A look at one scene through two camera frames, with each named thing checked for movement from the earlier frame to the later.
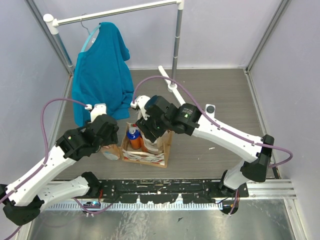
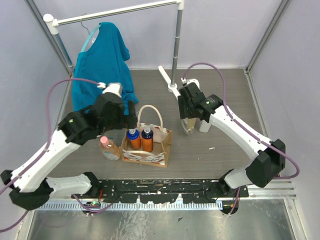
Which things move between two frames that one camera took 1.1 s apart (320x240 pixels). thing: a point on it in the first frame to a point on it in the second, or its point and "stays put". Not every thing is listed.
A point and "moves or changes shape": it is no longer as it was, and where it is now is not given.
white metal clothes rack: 53,24 stays put
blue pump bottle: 134,135 stays put
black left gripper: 110,139 to 128,120
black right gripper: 146,125 to 184,113
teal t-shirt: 101,77 stays put
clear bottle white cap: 151,147 moves or changes shape
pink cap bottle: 110,153 stays put
